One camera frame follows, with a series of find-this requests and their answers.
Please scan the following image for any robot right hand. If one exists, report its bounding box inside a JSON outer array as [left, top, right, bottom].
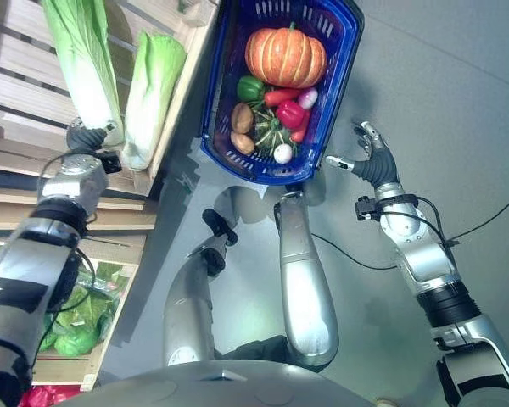
[[325, 121, 401, 188]]

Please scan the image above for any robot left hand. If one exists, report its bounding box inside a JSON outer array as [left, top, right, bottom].
[[65, 117, 108, 152]]

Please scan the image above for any long napa cabbage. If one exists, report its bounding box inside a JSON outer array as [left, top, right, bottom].
[[41, 0, 125, 147]]

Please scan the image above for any blue plastic shopping basket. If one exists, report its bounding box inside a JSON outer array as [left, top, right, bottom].
[[199, 0, 365, 187]]

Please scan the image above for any wooden shelf crate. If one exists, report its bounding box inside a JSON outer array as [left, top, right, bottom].
[[0, 0, 220, 232]]

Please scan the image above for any short napa cabbage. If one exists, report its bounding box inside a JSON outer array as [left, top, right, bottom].
[[121, 31, 187, 171]]

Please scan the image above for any red chili pepper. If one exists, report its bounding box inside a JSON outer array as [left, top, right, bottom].
[[290, 110, 312, 144]]

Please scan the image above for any white garlic bulb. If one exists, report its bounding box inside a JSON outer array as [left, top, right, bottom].
[[273, 143, 294, 164]]

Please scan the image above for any red bell pepper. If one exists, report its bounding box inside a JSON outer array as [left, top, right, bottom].
[[276, 99, 308, 128]]

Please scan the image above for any green striped squash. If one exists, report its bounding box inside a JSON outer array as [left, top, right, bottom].
[[252, 101, 299, 154]]

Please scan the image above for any brown potato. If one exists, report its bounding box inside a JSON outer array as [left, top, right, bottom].
[[231, 102, 255, 135], [230, 131, 256, 155]]

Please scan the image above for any orange pumpkin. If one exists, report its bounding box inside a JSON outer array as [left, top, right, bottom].
[[244, 22, 327, 89]]

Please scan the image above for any robot right leg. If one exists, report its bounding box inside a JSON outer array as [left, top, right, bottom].
[[272, 182, 339, 374]]

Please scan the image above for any robot leg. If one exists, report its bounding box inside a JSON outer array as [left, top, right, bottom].
[[162, 185, 265, 368], [272, 182, 339, 374]]

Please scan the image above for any green bell pepper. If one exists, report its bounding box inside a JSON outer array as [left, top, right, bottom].
[[237, 75, 266, 103]]

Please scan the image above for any wooden crate with lettuce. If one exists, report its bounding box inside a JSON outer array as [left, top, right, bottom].
[[0, 232, 148, 392]]

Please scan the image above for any green leaf lettuce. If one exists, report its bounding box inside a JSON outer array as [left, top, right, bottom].
[[38, 260, 131, 357]]

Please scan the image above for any robot left leg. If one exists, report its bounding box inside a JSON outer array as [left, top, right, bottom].
[[162, 185, 265, 368]]

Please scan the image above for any red packaged item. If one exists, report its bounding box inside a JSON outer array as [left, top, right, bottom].
[[17, 384, 82, 407]]

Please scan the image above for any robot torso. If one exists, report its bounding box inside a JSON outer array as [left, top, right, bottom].
[[61, 359, 381, 407]]

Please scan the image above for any black cable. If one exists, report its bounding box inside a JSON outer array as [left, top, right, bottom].
[[311, 184, 509, 270]]

